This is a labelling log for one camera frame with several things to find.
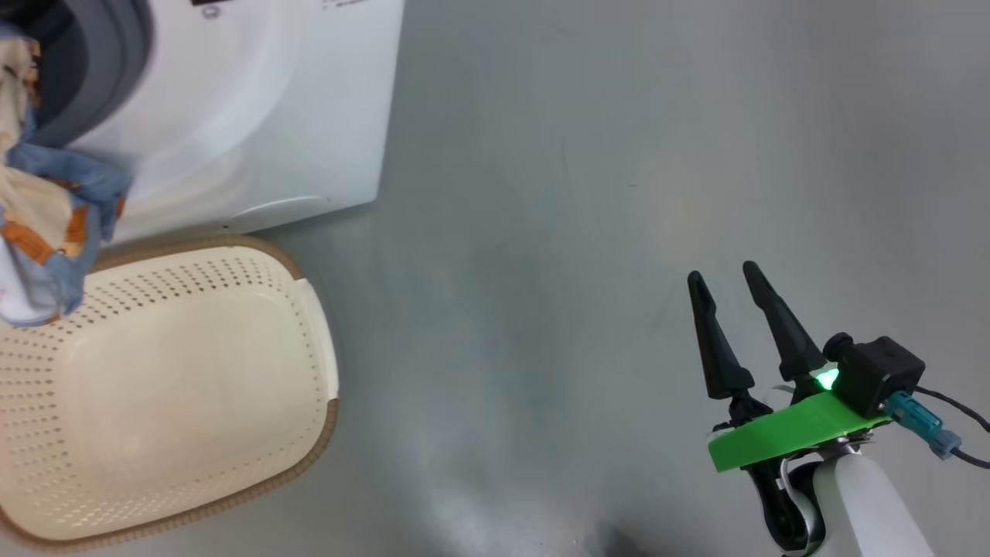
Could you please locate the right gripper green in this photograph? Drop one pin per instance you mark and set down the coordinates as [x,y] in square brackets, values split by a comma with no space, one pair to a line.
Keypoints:
[789,433]

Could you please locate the blue cartoon print garment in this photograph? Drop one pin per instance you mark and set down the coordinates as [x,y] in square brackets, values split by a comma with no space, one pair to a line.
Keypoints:
[85,178]

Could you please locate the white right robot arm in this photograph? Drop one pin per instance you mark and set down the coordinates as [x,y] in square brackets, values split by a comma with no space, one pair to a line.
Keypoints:
[866,503]

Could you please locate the white front-load washing machine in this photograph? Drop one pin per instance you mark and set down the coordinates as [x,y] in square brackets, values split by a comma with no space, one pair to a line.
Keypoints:
[271,116]

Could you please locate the round white filter cover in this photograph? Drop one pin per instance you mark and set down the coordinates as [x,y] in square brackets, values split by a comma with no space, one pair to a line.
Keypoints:
[286,209]

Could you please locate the cream perforated laundry basket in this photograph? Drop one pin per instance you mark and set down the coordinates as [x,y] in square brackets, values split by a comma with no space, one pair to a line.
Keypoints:
[193,387]

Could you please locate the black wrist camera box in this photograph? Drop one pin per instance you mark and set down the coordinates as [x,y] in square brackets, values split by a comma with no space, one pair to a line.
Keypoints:
[882,371]

